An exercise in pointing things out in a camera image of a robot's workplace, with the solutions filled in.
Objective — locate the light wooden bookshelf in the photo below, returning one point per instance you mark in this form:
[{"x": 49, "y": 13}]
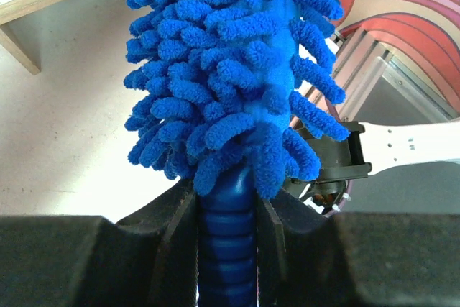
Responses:
[{"x": 36, "y": 5}]

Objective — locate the blue microfiber duster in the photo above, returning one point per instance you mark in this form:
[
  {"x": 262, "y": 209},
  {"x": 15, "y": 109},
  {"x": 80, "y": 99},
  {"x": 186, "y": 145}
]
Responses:
[{"x": 222, "y": 81}]

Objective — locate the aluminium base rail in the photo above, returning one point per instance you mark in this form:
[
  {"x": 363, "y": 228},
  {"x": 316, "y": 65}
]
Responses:
[{"x": 380, "y": 85}]

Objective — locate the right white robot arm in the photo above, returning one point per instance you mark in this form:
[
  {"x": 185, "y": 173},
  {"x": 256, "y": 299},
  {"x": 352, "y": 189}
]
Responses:
[{"x": 369, "y": 150}]

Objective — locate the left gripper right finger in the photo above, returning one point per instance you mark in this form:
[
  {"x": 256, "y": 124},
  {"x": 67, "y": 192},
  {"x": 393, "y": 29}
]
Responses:
[{"x": 355, "y": 259}]

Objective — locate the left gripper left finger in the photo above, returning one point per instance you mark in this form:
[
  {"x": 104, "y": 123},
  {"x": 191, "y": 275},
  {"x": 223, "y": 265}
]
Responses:
[{"x": 149, "y": 258}]

